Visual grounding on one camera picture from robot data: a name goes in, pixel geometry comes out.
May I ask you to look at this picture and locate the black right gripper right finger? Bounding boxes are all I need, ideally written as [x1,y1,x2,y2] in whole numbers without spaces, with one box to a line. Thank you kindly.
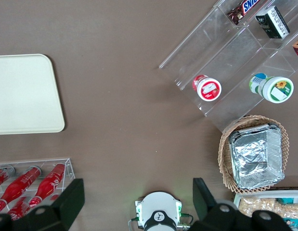
[189,177,294,231]

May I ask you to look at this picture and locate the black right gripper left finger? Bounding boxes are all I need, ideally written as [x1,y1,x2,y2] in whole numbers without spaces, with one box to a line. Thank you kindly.
[0,178,85,231]

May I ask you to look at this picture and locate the small light wicker basket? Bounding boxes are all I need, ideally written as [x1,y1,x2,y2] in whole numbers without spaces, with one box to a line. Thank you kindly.
[219,115,290,194]

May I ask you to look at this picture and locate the cream plastic tray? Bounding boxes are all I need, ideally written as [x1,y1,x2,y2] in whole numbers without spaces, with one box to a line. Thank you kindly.
[0,53,65,135]

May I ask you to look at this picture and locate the clear acrylic bottle box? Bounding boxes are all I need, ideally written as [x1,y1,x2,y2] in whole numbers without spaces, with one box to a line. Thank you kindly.
[0,157,75,217]

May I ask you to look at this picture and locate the clear nut snack pack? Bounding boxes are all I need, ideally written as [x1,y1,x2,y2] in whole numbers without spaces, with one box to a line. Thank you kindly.
[239,196,298,221]

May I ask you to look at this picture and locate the white plastic bin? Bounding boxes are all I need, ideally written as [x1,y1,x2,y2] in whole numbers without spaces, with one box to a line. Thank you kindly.
[233,189,298,231]

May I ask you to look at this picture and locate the aluminium foil container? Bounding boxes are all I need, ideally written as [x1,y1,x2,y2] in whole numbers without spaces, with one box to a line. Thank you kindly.
[228,123,285,190]

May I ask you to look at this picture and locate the teal snack packet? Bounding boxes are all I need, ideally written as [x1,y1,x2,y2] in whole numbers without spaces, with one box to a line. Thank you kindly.
[276,197,295,205]
[282,216,298,228]

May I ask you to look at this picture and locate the red lid yogurt cup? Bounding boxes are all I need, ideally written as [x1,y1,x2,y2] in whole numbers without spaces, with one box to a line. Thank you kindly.
[192,74,222,102]

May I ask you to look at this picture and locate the green sunflower yogurt cup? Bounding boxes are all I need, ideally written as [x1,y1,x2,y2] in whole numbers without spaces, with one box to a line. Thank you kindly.
[249,73,295,104]

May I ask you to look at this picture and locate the clear acrylic tiered shelf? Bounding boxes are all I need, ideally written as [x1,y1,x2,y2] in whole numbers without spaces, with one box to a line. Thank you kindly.
[158,0,298,134]

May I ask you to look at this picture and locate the black drink carton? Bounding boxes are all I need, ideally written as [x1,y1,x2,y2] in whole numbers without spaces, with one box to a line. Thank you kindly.
[255,5,291,39]

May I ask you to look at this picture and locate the snickers chocolate bar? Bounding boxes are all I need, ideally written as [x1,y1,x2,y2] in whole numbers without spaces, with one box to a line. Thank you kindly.
[226,0,261,26]

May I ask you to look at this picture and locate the grey cable with green plug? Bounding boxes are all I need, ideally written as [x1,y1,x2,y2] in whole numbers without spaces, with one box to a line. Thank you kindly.
[180,213,195,228]
[128,216,140,231]

